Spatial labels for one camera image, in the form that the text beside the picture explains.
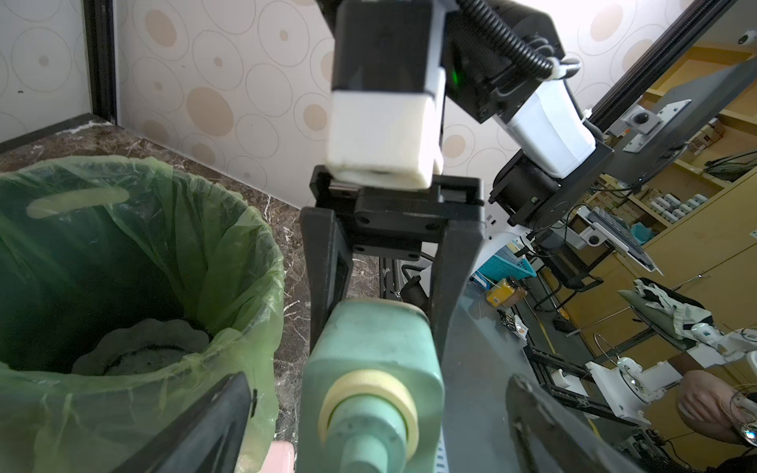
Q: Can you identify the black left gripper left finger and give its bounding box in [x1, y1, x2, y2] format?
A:
[116, 372, 256, 473]

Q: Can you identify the mint green pencil sharpener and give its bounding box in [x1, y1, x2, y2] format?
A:
[296, 298, 445, 472]

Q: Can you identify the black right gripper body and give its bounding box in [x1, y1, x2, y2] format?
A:
[310, 166, 484, 260]

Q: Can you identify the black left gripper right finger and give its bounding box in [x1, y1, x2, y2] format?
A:
[506, 374, 641, 472]

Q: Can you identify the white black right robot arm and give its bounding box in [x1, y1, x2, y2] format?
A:
[300, 1, 612, 350]

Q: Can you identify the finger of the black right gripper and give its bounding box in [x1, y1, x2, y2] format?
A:
[428, 220, 485, 361]
[300, 207, 353, 351]

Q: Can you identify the green plastic bin liner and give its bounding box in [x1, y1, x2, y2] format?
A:
[1, 156, 285, 472]

